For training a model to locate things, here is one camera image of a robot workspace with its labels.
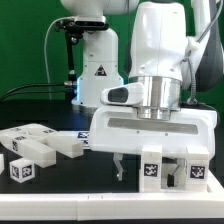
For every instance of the white tagged chair part rear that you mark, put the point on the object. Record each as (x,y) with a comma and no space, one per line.
(62,143)

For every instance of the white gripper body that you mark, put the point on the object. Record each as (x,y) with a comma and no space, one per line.
(117,129)

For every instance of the white L-shaped fence frame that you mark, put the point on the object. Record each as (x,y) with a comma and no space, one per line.
(115,206)

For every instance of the white tagged cube left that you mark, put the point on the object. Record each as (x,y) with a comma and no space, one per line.
(22,170)

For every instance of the paper sheet with tags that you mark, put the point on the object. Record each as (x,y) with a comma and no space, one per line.
(80,135)

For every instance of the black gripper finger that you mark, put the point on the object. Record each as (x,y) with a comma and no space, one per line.
(177,177)
(121,172)

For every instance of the white chair seat part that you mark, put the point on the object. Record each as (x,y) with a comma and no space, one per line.
(167,168)

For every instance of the long white chair back part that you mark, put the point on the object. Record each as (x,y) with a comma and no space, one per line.
(41,154)

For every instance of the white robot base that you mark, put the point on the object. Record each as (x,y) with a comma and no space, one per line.
(100,51)

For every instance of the black camera on stand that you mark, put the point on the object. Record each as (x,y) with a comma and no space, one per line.
(74,28)

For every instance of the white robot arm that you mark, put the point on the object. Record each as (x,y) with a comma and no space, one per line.
(164,61)

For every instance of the white part at left edge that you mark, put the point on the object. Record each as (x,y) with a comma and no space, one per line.
(1,163)

